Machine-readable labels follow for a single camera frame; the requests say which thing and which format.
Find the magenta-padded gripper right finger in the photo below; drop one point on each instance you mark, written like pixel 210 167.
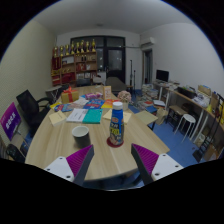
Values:
pixel 165 166

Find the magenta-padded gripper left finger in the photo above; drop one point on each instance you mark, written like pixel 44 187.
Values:
pixel 60 168

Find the blue bottle with white cap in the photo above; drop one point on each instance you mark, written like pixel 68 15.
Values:
pixel 117 128

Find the black mug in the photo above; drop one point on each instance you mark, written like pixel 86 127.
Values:
pixel 81 138

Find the thick tan book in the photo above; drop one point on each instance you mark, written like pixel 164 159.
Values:
pixel 57 118

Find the white round stool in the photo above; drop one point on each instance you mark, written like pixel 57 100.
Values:
pixel 188 117

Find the flat round red coaster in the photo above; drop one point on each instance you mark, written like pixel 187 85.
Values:
pixel 108 143

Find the white book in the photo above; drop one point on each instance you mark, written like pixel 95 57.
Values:
pixel 76 115

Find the teal book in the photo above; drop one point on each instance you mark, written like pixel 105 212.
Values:
pixel 92 116

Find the black office chair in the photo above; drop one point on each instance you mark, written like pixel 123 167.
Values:
pixel 31 111

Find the purple sign board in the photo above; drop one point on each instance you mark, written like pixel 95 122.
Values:
pixel 10 120

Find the flat tan book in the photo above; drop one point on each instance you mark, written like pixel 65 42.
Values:
pixel 107 115

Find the long wooden side desk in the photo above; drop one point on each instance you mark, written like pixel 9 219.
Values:
pixel 196 101

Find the yellow gift box, red ribbon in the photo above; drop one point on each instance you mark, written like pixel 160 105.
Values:
pixel 70 96

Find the blue patterned book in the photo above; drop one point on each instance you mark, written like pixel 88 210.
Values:
pixel 94 104

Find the small round side table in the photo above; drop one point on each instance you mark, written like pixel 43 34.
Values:
pixel 53 89

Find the small pink box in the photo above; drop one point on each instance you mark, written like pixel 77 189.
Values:
pixel 94 96

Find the orange book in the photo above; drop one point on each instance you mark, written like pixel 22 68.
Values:
pixel 108 104

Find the pink flower bouquet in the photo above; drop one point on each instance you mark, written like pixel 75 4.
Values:
pixel 124 96

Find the upright beige carton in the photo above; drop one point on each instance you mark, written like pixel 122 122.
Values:
pixel 107 92

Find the black computer monitor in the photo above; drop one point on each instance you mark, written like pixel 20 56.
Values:
pixel 162 75

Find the grey fabric chair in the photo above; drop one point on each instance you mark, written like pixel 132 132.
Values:
pixel 115 83

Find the wooden shelf unit with trophies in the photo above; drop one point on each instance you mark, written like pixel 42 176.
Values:
pixel 73 66

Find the black framed glass door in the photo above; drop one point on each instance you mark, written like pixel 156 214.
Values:
pixel 113 58

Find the white air conditioner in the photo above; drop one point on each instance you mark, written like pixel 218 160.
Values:
pixel 147 41

